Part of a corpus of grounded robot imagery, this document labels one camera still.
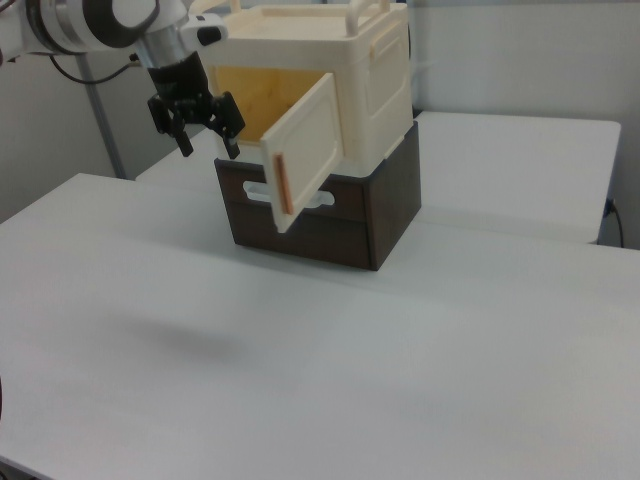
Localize brown drawer without handle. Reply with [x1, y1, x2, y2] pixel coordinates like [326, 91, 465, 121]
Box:
[227, 199, 374, 267]

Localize grey metal frame post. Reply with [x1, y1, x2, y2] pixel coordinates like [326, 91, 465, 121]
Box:
[79, 52, 127, 180]

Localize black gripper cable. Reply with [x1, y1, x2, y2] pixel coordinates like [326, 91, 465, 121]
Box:
[48, 51, 142, 85]

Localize brown drawer with handle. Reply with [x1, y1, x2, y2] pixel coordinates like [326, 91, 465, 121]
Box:
[221, 166, 370, 224]

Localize cream cabinet door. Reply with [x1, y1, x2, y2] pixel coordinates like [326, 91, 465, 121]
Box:
[259, 71, 347, 236]

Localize cream plastic cabinet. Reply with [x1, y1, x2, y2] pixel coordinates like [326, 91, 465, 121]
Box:
[187, 0, 416, 179]

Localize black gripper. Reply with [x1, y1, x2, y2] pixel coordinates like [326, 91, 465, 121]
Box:
[146, 51, 247, 161]

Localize dark brown drawer unit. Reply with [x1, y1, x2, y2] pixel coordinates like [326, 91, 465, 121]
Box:
[214, 119, 424, 272]

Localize white drawer handle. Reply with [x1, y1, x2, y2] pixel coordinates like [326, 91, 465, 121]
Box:
[241, 180, 336, 208]

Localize orange door handle strip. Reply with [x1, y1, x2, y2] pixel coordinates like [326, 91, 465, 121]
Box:
[273, 153, 294, 216]

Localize black wall cable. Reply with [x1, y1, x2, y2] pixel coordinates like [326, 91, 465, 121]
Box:
[605, 198, 626, 248]

